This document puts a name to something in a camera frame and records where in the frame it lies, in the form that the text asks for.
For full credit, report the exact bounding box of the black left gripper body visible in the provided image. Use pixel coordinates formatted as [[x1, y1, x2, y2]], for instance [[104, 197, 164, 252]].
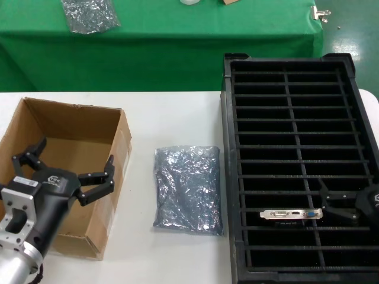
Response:
[[25, 167, 82, 257]]

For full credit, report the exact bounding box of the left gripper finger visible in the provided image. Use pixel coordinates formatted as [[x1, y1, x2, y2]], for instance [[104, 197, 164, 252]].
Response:
[[11, 137, 49, 179], [77, 154, 116, 207]]

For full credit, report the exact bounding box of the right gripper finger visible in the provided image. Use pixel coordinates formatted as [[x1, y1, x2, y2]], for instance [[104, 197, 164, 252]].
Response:
[[319, 178, 359, 204], [323, 205, 361, 227]]

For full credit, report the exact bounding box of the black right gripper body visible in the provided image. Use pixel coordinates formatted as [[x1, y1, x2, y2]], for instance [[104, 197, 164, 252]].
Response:
[[354, 184, 379, 217]]

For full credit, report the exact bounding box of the graphics card with metal bracket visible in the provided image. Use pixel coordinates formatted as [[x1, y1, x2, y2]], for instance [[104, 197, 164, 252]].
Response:
[[259, 208, 323, 228]]

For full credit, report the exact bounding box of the brown cardboard box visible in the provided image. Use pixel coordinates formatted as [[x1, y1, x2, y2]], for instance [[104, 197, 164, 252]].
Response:
[[0, 96, 133, 261]]

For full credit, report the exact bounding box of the grey antistatic bag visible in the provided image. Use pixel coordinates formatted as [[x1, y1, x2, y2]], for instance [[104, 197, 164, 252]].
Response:
[[61, 0, 122, 35], [153, 145, 224, 237]]

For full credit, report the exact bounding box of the black slotted plastic container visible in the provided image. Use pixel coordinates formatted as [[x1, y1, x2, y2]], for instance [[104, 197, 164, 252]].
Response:
[[220, 53, 379, 284]]

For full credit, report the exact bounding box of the crumpled grey antistatic bag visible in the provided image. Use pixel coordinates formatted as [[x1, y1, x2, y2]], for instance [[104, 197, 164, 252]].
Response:
[[61, 0, 122, 35]]

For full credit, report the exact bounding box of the green tablecloth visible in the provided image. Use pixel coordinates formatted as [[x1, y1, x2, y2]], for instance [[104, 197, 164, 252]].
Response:
[[0, 0, 325, 92]]

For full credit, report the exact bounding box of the silver metal clip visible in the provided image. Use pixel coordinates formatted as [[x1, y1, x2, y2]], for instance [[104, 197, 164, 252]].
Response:
[[310, 5, 332, 23]]

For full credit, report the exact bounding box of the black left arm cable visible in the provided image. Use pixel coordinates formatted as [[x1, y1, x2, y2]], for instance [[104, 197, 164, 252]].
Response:
[[29, 260, 46, 284]]

